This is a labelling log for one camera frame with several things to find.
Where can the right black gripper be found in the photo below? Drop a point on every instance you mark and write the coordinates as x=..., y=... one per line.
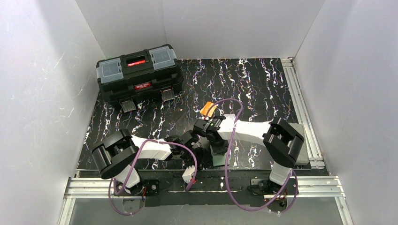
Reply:
x=210, y=121

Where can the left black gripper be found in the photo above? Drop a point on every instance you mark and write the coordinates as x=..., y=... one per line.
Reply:
x=193, y=152

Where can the mint green card holder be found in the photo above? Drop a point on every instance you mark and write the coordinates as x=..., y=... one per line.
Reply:
x=219, y=155

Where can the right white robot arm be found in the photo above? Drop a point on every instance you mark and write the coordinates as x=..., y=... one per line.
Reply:
x=281, y=139

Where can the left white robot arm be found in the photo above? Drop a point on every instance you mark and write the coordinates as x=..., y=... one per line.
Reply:
x=116, y=157

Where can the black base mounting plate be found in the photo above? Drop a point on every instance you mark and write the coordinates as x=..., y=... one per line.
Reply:
x=163, y=188

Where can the black toolbox with grey lids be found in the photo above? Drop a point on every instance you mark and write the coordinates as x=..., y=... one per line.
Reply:
x=129, y=79

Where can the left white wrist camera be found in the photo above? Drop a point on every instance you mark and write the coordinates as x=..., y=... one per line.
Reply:
x=188, y=174

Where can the aluminium frame rail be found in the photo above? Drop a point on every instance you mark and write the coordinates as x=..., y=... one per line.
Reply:
x=313, y=149

